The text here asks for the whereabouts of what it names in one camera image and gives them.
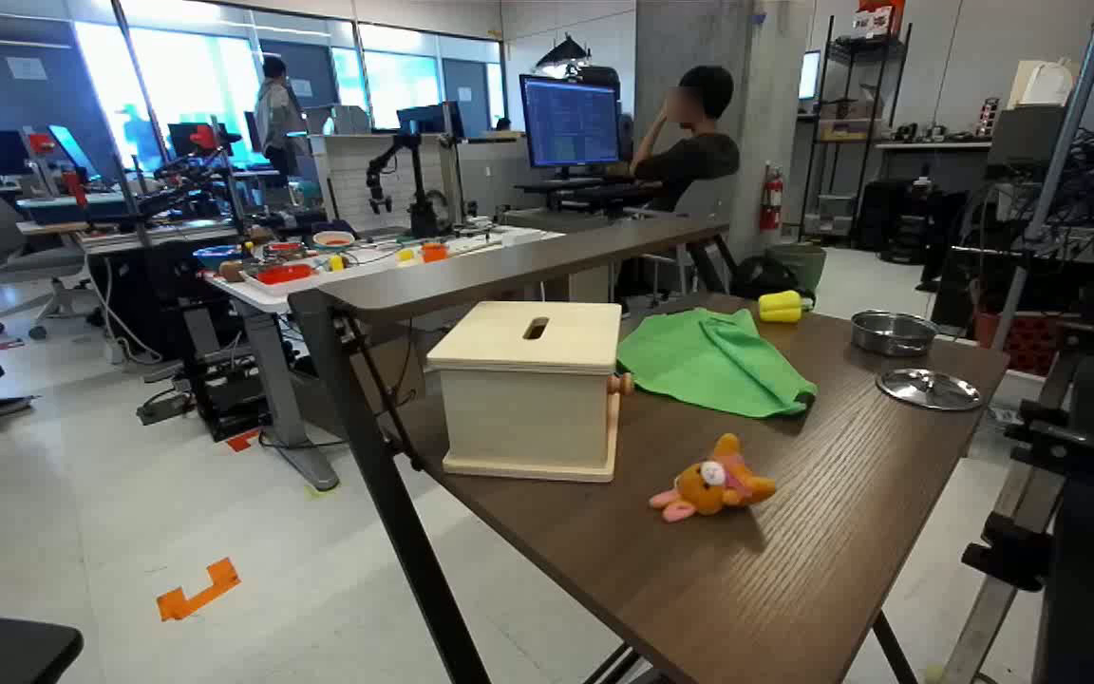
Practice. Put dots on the orange animal plush toy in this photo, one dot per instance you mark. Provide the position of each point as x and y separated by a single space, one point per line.
712 486

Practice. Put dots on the small black robot arm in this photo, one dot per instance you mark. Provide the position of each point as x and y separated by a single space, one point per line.
421 202

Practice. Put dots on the yellow toy pepper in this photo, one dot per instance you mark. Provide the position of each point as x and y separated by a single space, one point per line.
780 304

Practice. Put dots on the cream wooden box red drawer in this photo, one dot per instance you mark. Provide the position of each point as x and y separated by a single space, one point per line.
530 404

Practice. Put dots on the green cloth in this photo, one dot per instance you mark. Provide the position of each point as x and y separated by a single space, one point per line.
712 362

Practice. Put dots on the computer monitor blue screen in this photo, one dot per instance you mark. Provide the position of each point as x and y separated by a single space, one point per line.
573 124

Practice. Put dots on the seated person dark shirt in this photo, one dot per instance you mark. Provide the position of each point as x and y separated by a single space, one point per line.
692 156

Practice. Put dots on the red fire extinguisher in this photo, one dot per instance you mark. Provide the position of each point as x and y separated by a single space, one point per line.
772 202

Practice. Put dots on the white table with toys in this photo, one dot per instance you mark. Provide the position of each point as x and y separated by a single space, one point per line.
269 299

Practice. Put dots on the small steel pot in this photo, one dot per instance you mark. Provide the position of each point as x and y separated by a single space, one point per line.
889 334

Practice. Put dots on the standing person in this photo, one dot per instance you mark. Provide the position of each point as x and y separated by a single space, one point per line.
280 114

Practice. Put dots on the metal shelf rack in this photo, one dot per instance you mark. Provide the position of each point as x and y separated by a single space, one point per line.
858 128

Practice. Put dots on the steel pot lid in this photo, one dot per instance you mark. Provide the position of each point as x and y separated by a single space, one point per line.
927 390

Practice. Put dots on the red crate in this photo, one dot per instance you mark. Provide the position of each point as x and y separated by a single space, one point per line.
1024 342

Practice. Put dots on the black chair seat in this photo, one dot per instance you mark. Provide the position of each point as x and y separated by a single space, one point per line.
0 647

